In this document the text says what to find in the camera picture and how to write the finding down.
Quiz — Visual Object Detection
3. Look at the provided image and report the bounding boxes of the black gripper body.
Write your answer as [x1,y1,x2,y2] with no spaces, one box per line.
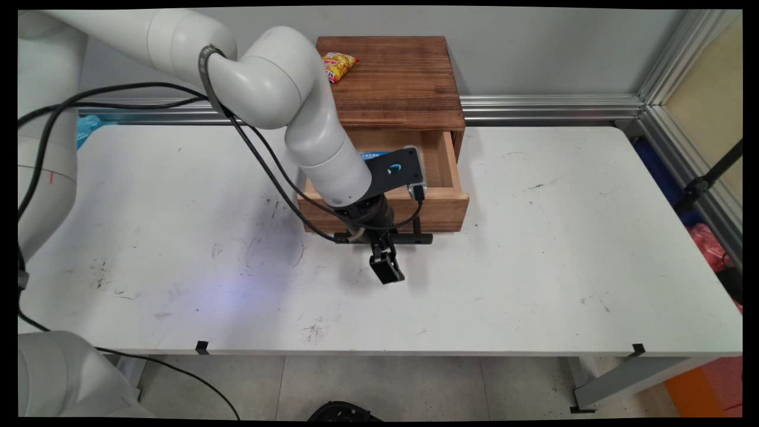
[335,195,395,241]

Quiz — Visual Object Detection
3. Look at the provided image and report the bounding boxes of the wooden drawer with black handle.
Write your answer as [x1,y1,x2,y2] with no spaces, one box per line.
[296,130,470,245]

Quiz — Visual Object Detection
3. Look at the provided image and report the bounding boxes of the brown wooden drawer cabinet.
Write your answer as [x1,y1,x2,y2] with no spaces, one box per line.
[314,36,467,196]

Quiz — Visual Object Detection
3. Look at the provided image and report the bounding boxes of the black round floor object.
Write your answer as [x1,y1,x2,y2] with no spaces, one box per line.
[308,401,383,422]

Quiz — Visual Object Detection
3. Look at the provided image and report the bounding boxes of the yellow red snack packet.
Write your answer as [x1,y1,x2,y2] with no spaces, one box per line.
[322,52,360,84]

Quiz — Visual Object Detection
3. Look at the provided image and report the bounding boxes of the grey table leg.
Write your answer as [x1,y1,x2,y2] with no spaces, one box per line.
[116,355,149,392]
[570,356,721,414]

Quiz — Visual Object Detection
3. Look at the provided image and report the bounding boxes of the blue crate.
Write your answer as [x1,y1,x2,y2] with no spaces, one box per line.
[632,139,703,226]

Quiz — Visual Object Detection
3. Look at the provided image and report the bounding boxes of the blue bubble wrap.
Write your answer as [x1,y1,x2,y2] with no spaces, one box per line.
[76,116,103,149]

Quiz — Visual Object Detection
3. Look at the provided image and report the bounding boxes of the black tripod pole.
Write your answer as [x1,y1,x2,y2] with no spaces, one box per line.
[676,139,743,215]

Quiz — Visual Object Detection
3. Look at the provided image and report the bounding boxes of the red plastic bag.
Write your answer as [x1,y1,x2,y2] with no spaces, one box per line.
[688,224,734,273]

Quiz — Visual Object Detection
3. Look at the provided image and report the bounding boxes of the orange box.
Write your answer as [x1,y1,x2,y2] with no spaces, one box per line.
[664,356,743,418]

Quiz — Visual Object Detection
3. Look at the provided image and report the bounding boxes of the thin black camera cable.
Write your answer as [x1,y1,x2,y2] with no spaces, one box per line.
[202,44,426,244]

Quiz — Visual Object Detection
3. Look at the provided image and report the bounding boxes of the wrist camera on black plate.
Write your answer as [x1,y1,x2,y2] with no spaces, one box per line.
[361,145,428,203]

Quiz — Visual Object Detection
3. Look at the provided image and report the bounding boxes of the horizontal aluminium frame rail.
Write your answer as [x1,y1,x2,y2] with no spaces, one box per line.
[77,96,644,125]

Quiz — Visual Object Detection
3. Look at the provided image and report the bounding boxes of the black floor cable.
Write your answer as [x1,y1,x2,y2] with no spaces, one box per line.
[18,308,241,419]

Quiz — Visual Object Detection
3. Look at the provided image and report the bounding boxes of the aluminium frame post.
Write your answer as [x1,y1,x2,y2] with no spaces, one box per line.
[617,9,743,262]

